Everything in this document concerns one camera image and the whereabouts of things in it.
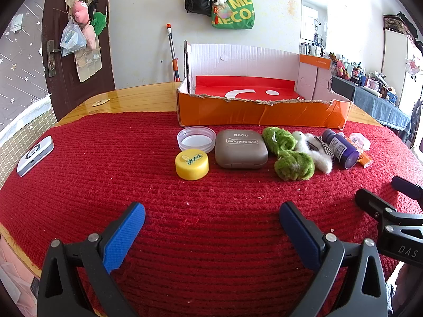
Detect beige hanging organizer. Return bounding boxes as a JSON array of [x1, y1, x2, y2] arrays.
[[73, 46, 103, 83]]

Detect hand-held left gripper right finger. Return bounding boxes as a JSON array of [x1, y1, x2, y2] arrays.
[[278, 201, 388, 317]]

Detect red knitted blanket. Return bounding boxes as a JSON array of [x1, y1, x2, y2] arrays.
[[0, 111, 423, 317]]

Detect white fluffy bunny hair clip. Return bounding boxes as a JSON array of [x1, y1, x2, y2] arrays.
[[292, 131, 335, 174]]

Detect white cabinet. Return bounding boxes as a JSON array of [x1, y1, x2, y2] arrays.
[[383, 26, 423, 113]]

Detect purple bottle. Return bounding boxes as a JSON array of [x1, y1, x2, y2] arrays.
[[321, 129, 360, 169]]

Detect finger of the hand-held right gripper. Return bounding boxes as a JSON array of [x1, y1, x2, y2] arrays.
[[392, 176, 423, 201], [355, 188, 423, 227]]

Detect clear plastic lid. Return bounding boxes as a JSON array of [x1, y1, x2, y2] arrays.
[[177, 126, 216, 154]]

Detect taupe eyeshadow case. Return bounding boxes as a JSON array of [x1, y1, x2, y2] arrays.
[[215, 129, 269, 169]]

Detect orange and grey mop handle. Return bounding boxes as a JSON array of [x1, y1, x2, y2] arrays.
[[166, 23, 182, 82]]

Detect wooden table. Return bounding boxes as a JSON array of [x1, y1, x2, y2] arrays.
[[0, 81, 384, 278]]

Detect dark brown door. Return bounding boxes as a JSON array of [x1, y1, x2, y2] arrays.
[[42, 0, 116, 123]]

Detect wall mirror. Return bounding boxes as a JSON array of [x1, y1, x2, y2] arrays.
[[300, 0, 328, 57]]

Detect green plush toy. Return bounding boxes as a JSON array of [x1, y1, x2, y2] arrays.
[[91, 11, 108, 37]]

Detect yellow round tin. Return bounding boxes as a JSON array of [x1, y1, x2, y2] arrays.
[[175, 150, 210, 180]]

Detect green tote bag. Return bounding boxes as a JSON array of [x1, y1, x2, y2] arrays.
[[211, 0, 256, 30]]

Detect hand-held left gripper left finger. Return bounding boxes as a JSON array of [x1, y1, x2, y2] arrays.
[[37, 202, 146, 317]]

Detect metal door handle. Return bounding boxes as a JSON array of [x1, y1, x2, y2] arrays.
[[46, 40, 63, 78]]

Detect desk with dark cloth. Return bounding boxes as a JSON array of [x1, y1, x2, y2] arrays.
[[330, 74, 412, 139]]

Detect clear plastic bag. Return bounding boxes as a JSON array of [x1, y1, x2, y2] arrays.
[[59, 18, 88, 57]]

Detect small clear plastic box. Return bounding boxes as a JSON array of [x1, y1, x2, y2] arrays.
[[348, 133, 371, 151]]

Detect orange cardboard box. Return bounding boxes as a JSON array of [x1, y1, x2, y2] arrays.
[[176, 40, 352, 129]]

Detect row of desk knick-knacks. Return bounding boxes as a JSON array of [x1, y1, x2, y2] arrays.
[[325, 51, 400, 106]]

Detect pink plush toy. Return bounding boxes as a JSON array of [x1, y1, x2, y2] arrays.
[[72, 0, 96, 48]]

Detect white flat device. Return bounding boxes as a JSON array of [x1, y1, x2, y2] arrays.
[[16, 135, 54, 177]]

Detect green fuzzy plush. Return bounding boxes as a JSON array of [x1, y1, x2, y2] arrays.
[[262, 126, 315, 181]]

